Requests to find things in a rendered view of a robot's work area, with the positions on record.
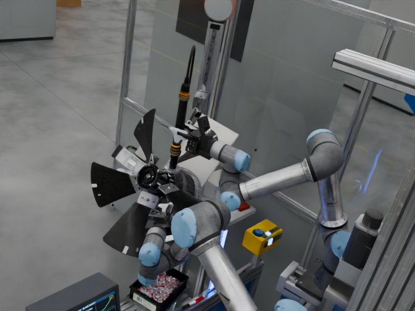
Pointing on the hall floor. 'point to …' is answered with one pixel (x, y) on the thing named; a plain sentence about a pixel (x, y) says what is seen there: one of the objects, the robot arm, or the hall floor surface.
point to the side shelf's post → (200, 281)
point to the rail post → (254, 286)
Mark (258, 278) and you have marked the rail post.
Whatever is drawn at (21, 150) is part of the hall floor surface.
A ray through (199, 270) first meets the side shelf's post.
